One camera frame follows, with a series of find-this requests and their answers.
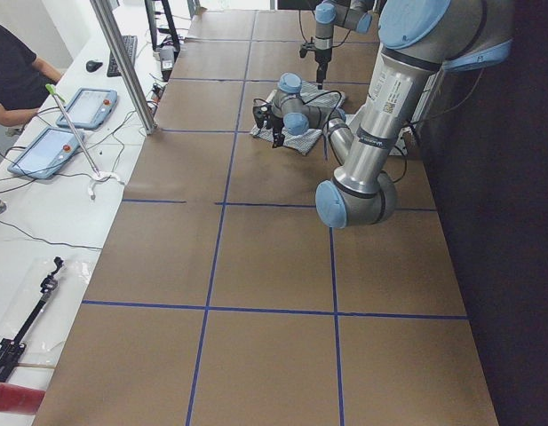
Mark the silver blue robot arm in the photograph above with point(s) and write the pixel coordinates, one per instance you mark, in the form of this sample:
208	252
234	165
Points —
417	38
329	14

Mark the black computer mouse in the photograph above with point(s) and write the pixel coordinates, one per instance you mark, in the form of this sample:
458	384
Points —
92	66

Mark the aluminium frame post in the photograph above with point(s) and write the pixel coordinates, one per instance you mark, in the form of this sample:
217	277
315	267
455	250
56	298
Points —
115	43

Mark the white camera mast with base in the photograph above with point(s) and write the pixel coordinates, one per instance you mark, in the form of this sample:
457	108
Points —
354	120

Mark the striped polo shirt white collar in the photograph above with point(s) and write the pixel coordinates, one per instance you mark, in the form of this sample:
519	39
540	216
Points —
305	142

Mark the grey power adapter box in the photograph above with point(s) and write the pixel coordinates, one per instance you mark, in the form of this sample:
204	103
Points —
167	60

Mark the near blue teach pendant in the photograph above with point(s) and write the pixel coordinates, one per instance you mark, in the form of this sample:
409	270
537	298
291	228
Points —
47	153

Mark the seated person in black shirt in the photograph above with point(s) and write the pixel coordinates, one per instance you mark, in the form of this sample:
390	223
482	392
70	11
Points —
23	80

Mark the metal rod with green tip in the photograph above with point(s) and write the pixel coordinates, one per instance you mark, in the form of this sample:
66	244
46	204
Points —
98	176

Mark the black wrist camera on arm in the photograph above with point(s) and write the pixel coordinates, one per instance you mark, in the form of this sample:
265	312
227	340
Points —
305	48
262	115

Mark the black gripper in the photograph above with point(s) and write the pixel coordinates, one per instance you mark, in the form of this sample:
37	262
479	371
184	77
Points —
274	122
321	52

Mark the blue teach pendant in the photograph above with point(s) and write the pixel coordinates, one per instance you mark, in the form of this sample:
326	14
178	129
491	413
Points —
47	153
89	108

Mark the red cylinder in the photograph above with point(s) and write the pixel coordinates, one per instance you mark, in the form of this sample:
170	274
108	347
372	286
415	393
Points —
15	399

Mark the far blue teach pendant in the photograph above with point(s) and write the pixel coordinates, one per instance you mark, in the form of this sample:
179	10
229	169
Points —
89	108

